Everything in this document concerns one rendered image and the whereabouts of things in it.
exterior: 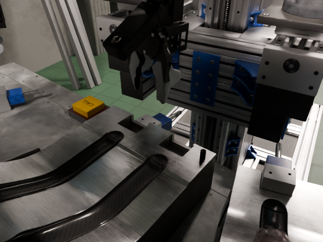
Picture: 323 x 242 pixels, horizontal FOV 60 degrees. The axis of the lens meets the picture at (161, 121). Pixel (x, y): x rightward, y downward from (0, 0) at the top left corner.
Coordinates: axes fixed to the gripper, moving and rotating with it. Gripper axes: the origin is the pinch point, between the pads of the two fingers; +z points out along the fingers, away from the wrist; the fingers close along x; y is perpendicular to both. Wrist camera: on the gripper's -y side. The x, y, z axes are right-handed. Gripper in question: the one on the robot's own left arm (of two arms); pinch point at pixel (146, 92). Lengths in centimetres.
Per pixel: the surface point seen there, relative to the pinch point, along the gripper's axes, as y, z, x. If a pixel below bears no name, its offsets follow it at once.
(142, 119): 0.9, 8.3, 2.1
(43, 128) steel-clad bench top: -14.1, 14.8, 22.7
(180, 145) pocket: -1.9, 6.0, -11.5
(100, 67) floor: 116, 94, 191
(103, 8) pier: 148, 47, 226
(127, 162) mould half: -12.7, 5.2, -8.8
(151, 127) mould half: -3.2, 4.6, -4.9
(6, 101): -16.8, 12.3, 37.2
